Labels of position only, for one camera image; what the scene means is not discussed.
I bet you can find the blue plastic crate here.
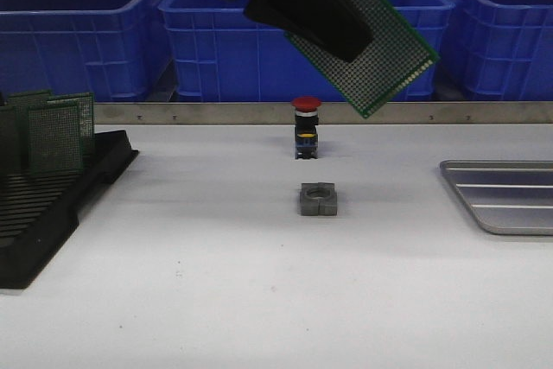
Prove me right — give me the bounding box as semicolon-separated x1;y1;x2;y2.
441;0;552;101
1;0;172;102
161;0;453;102

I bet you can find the green perforated circuit board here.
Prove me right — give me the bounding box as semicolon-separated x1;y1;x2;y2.
287;0;444;118

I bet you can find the grey metal clamp block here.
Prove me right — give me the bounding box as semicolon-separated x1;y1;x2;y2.
299;182;338;216

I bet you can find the blue plastic crate left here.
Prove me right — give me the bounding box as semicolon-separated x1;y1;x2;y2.
1;0;172;102

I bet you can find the green circuit board rear right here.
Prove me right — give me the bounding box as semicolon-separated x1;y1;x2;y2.
47;92;95;157

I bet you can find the green circuit board front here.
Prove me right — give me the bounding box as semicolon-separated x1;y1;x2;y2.
28;103;84;175

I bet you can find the red emergency stop button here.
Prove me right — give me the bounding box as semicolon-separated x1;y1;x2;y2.
291;96;321;159

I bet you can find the blue plastic crate right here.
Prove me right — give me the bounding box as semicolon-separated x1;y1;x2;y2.
441;0;552;101

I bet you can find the blue plastic crate centre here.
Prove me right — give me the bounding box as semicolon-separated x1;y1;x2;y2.
161;0;453;102

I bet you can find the green circuit board far left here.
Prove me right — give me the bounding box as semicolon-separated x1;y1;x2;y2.
1;105;21;176

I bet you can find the black slotted board rack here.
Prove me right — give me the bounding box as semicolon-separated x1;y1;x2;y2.
1;130;138;289

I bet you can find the green circuit board rear left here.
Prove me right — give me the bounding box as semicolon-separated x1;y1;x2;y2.
7;89;52;111

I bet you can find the silver metal tray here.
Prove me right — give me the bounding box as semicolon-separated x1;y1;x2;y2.
440;160;552;237

